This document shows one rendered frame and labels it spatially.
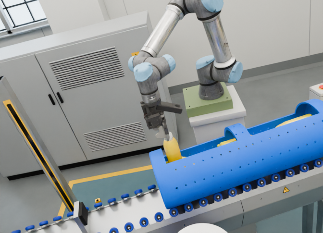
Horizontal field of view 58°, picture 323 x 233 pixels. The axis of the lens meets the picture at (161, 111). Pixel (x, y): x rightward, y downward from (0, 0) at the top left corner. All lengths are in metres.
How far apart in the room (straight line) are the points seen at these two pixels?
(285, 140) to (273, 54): 3.07
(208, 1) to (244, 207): 0.99
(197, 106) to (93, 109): 1.61
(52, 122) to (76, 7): 1.38
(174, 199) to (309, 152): 0.65
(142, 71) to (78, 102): 2.01
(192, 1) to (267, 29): 2.94
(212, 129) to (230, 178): 0.44
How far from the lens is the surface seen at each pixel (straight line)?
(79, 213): 1.51
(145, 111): 1.21
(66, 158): 3.55
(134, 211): 1.59
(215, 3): 1.36
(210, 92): 1.69
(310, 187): 1.68
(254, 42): 4.25
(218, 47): 1.48
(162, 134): 1.25
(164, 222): 1.49
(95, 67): 2.84
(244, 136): 1.38
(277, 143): 1.40
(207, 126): 1.71
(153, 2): 3.90
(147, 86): 1.12
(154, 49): 1.30
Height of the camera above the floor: 2.09
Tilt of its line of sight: 31 degrees down
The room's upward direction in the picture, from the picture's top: 16 degrees counter-clockwise
